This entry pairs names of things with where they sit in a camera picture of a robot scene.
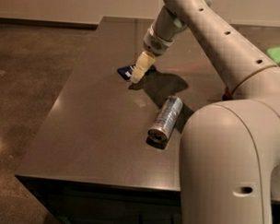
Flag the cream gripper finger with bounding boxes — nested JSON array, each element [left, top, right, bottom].
[[130, 52, 156, 83]]

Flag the dark cabinet drawer with handle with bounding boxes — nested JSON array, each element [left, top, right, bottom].
[[25, 178, 182, 224]]

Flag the red apple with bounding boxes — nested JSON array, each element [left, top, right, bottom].
[[225, 88, 233, 100]]

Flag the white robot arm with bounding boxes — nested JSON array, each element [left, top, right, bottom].
[[131, 0, 280, 224]]

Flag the blue rxbar blueberry wrapper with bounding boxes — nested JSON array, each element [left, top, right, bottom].
[[117, 65, 157, 80]]

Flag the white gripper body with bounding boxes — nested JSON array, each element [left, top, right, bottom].
[[143, 25, 174, 56]]

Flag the silver energy drink can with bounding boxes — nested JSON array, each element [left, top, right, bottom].
[[147, 96, 182, 144]]

